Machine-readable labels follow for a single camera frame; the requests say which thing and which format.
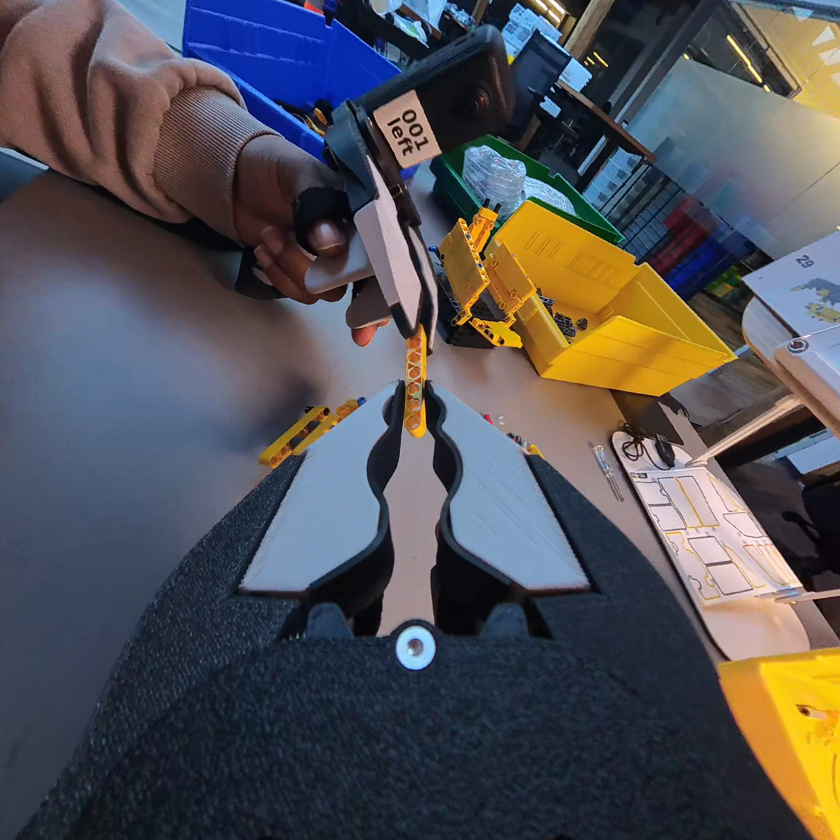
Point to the yellow gear block assembly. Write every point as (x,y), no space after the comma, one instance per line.
(295,436)

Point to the green storage bin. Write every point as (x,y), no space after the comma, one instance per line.
(453,190)

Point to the person's left forearm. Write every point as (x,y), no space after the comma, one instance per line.
(131,98)

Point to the blue storage bin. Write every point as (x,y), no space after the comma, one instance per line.
(262,39)

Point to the instruction booklet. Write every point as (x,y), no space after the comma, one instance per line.
(787,275)

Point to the bubble wrap bag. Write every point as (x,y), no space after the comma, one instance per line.
(548,197)

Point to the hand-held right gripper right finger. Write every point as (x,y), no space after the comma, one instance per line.
(505,518)

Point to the yellow storage bin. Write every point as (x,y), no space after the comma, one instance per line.
(623,367)
(774,722)

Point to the yellow black robot model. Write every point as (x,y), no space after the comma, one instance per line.
(463,256)

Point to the person's dark blue trousers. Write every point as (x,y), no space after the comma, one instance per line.
(16,174)

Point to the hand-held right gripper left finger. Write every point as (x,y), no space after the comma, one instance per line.
(315,525)

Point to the grey desk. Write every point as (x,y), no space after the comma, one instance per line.
(164,394)

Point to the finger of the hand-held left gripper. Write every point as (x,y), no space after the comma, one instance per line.
(430,289)
(390,256)

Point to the yellow long holed beam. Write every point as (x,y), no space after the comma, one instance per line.
(415,394)

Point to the crumpled clear plastic bag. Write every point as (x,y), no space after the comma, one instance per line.
(495,174)

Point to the dark flat plate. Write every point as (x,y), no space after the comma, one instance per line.
(646,413)

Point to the white stand base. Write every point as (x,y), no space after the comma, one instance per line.
(709,538)

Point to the pile of dark pieces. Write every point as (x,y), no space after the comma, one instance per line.
(568,321)

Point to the pile of yellow black pieces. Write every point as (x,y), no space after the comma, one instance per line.
(315,117)

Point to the pile of small building pieces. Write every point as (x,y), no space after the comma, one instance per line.
(535,450)

